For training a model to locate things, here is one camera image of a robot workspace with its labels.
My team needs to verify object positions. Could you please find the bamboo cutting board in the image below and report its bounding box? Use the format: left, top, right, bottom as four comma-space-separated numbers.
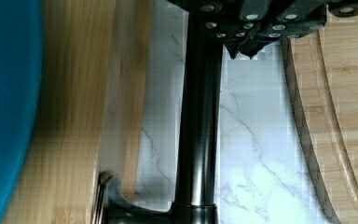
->
282, 16, 358, 224

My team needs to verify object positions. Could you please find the teal plate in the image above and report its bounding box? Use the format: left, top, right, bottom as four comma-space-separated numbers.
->
0, 0, 43, 220

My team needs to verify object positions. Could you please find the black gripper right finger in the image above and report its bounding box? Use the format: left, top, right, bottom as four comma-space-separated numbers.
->
239, 0, 326, 57

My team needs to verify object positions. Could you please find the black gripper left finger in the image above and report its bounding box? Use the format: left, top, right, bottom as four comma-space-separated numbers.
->
199, 0, 263, 59

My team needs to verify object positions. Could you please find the wooden drawer with black handle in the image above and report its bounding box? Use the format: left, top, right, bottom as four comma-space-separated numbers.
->
0, 0, 217, 224

